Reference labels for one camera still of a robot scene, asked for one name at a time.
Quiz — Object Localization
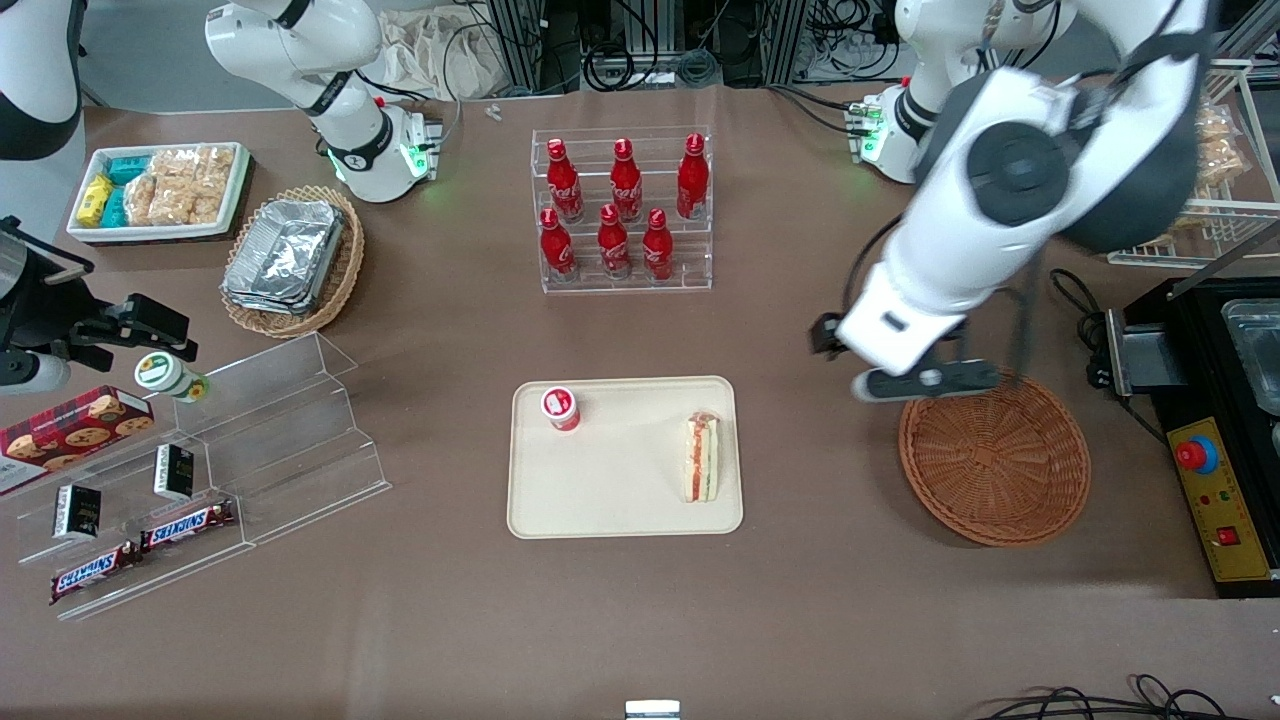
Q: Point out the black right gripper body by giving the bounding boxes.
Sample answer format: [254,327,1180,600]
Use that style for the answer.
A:
[0,216,97,353]

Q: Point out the triangular sandwich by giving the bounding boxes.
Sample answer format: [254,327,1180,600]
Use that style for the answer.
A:
[683,410,722,505]

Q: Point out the brown wicker basket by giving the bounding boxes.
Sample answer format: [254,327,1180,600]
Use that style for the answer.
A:
[897,372,1092,548]

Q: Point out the light wicker basket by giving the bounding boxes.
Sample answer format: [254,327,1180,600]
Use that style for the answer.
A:
[219,184,366,340]

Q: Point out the cream plastic tray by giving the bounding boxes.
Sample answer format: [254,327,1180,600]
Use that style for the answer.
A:
[506,375,745,540]

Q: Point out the green lid cup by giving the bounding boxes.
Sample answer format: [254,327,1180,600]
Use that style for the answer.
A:
[134,352,211,405]

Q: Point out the white plastic snack bin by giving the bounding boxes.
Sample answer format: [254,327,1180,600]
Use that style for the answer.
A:
[66,142,253,245]

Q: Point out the red cookie box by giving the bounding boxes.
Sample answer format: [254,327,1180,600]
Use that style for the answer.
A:
[0,385,156,498]

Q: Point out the yellow snack packet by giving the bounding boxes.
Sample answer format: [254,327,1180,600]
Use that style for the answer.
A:
[76,174,115,230]

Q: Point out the clear rice cracker pack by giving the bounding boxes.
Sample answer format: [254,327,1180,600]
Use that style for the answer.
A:
[188,170,237,225]
[124,174,197,227]
[150,145,237,181]

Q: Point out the small black box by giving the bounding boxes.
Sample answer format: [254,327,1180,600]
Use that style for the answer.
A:
[52,484,103,543]
[153,444,197,502]

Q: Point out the stack of foil trays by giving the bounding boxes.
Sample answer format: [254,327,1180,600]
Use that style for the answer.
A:
[221,198,348,318]

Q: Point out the snickers bar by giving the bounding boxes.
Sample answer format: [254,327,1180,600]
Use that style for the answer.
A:
[49,541,145,606]
[140,499,238,554]

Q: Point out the red cola bottle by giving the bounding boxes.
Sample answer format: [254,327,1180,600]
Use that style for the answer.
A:
[539,207,577,282]
[597,203,633,281]
[641,207,676,283]
[676,133,711,222]
[545,138,586,224]
[609,138,645,224]

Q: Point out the clear acrylic stepped shelf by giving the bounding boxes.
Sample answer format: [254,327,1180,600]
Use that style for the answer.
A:
[0,332,393,623]

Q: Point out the clear acrylic bottle rack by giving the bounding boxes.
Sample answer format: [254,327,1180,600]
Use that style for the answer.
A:
[530,126,714,295]

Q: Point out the black control box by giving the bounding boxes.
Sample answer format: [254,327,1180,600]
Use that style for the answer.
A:
[1122,276,1280,600]

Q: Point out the red lid cup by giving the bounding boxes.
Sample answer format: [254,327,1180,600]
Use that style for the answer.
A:
[541,386,583,433]

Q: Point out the clear plastic container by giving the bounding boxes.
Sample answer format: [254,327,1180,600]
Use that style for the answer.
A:
[1222,300,1280,417]

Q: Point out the beige cloth bag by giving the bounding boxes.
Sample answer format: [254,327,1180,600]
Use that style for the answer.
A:
[372,6,509,102]

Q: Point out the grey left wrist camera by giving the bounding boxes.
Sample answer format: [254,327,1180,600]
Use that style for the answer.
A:
[851,359,1004,404]

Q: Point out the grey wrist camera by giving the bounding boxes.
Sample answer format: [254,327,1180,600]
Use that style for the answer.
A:
[851,359,1004,404]
[0,352,73,395]

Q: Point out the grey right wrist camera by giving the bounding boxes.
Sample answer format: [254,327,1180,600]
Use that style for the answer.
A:
[0,352,73,395]

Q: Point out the black power cable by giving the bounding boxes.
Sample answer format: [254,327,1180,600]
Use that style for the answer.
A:
[1049,267,1169,446]

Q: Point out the grey metal bracket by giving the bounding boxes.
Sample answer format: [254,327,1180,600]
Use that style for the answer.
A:
[1104,307,1189,400]

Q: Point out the black arm base cable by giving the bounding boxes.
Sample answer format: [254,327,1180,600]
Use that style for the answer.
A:
[768,84,867,138]

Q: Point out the white wire basket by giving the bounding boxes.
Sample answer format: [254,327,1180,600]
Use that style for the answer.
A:
[1106,58,1280,269]

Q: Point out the black coiled cable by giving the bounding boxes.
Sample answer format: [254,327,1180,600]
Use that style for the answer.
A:
[583,42,663,89]

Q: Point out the black floor cables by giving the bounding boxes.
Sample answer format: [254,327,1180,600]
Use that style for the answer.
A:
[975,674,1280,720]

